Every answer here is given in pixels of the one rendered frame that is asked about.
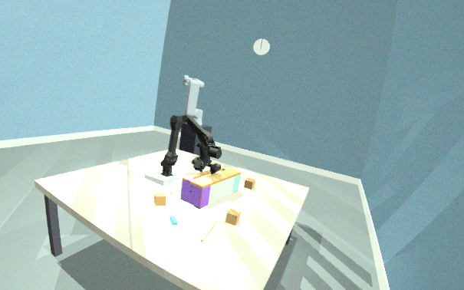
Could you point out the small cyan block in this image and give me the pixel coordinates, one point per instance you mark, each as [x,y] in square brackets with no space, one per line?
[173,220]

